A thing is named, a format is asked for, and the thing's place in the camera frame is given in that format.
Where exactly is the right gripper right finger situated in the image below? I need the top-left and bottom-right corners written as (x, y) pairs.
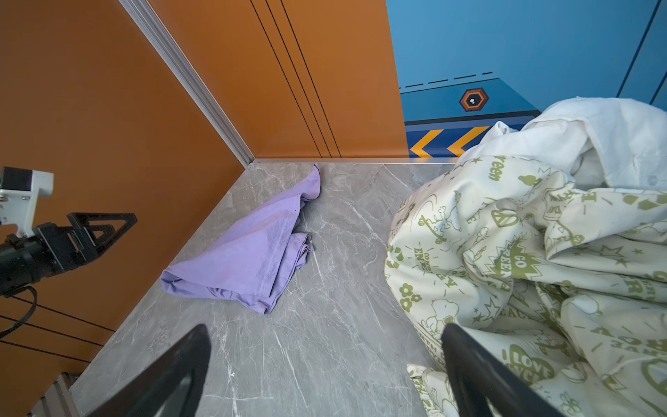
top-left (441, 323), bottom-right (560, 416)

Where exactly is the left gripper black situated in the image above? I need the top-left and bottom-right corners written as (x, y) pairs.
top-left (1, 212), bottom-right (137, 297)

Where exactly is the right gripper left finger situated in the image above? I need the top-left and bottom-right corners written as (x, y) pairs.
top-left (90, 324), bottom-right (211, 416)

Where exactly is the purple t-shirt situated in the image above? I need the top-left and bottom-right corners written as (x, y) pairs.
top-left (160, 167), bottom-right (321, 314)

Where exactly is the cream green-patterned cloth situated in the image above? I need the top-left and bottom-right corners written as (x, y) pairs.
top-left (385, 156), bottom-right (666, 416)

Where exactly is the white cloth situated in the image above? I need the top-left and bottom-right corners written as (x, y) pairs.
top-left (459, 97), bottom-right (666, 191)

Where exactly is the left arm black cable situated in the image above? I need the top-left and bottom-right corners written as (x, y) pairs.
top-left (0, 285), bottom-right (38, 340)

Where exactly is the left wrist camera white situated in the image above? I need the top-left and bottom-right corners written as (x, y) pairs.
top-left (1, 167), bottom-right (55, 237)

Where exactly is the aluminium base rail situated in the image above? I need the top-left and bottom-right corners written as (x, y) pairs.
top-left (27, 373), bottom-right (80, 417)

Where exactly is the left aluminium corner post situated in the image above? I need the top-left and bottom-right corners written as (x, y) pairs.
top-left (119, 0), bottom-right (255, 169)

